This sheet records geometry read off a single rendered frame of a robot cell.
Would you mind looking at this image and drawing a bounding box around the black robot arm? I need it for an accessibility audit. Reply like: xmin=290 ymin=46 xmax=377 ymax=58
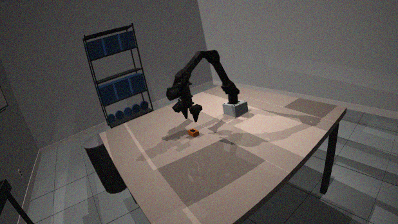
xmin=166 ymin=50 xmax=240 ymax=113

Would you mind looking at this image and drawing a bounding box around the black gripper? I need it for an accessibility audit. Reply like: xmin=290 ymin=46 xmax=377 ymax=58
xmin=179 ymin=94 xmax=202 ymax=122

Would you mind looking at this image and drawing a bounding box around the orange block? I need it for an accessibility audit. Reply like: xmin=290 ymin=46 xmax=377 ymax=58
xmin=187 ymin=128 xmax=199 ymax=137

